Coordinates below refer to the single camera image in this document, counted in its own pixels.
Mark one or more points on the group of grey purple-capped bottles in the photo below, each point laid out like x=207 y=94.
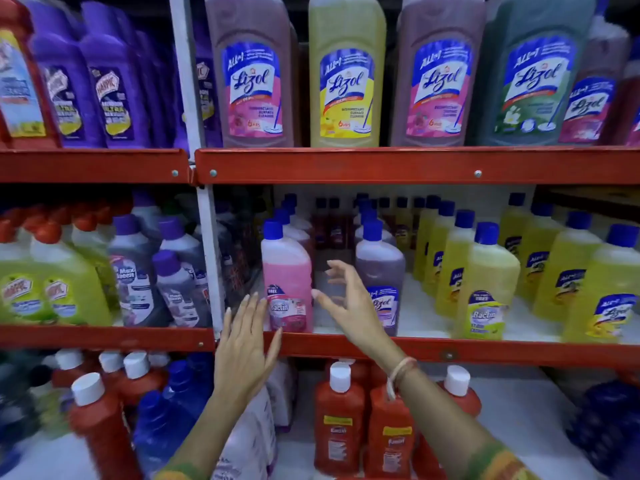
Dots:
x=135 y=284

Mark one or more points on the red bottle pale label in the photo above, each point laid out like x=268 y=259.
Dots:
x=20 y=94

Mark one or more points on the group of green red-capped bottles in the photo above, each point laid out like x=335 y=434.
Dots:
x=75 y=289

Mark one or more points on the white metal shelf upright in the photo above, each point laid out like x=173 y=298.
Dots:
x=187 y=69

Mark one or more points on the yellow cleaner bottle blue label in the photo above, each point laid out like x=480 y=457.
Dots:
x=605 y=284

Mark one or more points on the purple cleaner bottle blue cap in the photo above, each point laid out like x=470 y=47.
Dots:
x=387 y=267
x=361 y=199
x=368 y=213

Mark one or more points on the red metal shelf rack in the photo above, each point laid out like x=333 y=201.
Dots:
x=90 y=167
x=400 y=164

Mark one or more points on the person's right forearm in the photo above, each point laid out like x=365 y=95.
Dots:
x=440 y=419

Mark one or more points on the row of yellow Lizol bottles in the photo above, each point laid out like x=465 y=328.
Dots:
x=565 y=274

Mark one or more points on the person's left hand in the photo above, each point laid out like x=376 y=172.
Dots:
x=242 y=354

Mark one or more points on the large lavender-pink Lizol bottle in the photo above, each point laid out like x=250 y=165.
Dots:
x=437 y=94

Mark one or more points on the row of purple bottles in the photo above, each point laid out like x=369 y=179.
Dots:
x=115 y=94

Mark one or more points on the group of dark tagged bottles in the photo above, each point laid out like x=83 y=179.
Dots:
x=235 y=254

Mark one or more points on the yellow cleaner bottle green label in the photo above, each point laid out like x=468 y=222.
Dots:
x=487 y=274

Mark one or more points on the pink cleaner bottle blue cap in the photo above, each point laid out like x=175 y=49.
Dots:
x=285 y=274

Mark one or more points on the large green Lizol bottle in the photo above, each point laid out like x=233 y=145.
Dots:
x=532 y=94

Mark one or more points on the large pink Lizol bottle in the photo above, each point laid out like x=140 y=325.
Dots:
x=250 y=69

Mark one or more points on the group of dark teal bottles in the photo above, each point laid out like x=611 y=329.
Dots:
x=20 y=404

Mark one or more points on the person's right hand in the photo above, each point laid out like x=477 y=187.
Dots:
x=362 y=324

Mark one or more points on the large yellow Lizol bottle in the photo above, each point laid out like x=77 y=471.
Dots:
x=346 y=94

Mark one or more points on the dark blue bottle orange cap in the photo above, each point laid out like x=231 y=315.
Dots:
x=605 y=424

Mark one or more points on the white bottle white cap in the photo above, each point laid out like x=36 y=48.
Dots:
x=255 y=444
x=282 y=399

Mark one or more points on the group of red white-capped bottles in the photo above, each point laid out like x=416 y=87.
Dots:
x=340 y=424
x=105 y=434

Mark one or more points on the person's left forearm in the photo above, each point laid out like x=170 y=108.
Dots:
x=210 y=439

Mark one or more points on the row of small cleaner bottles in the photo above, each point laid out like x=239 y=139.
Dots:
x=335 y=229

